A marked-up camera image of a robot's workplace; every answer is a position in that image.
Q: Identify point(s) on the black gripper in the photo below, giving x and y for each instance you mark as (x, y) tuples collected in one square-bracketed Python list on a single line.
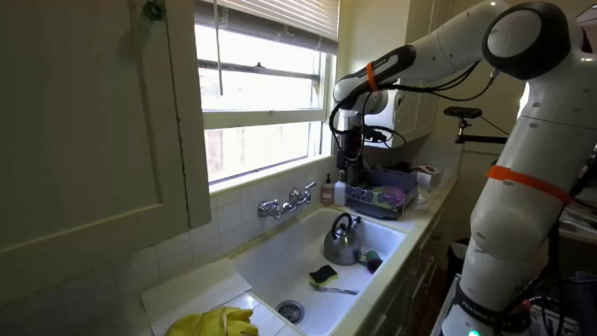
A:
[(352, 147)]

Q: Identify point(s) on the green yellow scrub sponge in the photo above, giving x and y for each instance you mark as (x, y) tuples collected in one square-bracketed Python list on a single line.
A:
[(324, 276)]

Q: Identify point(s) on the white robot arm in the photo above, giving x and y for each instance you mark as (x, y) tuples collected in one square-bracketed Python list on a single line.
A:
[(542, 160)]

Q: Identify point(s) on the white ceramic sink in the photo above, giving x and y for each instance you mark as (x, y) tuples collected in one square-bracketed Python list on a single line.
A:
[(316, 270)]

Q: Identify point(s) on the sink drain strainer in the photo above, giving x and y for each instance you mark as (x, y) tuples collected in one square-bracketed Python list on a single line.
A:
[(292, 311)]

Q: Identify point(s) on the white soap bottle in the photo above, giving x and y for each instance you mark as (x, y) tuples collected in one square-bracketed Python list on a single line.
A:
[(341, 197)]

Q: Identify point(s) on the dark soap pump bottle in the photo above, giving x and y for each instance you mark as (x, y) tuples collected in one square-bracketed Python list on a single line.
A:
[(328, 192)]

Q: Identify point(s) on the dish drying rack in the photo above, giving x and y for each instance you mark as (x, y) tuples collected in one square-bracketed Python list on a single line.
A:
[(384, 195)]

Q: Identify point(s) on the silver fork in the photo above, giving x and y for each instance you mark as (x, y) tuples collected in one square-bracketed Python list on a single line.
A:
[(333, 290)]

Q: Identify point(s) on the yellow rubber glove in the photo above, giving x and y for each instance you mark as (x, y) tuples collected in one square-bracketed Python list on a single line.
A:
[(218, 322)]

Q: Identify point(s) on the steel kettle black handle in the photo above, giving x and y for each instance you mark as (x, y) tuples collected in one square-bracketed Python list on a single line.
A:
[(343, 244)]

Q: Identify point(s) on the chrome wall faucet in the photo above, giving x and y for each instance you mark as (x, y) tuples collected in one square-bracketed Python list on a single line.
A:
[(277, 210)]

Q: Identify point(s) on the window with white frame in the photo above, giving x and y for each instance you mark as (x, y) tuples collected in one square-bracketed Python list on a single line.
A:
[(266, 70)]

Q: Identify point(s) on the cream wall cabinet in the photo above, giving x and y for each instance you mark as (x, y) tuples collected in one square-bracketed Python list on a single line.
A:
[(102, 136)]

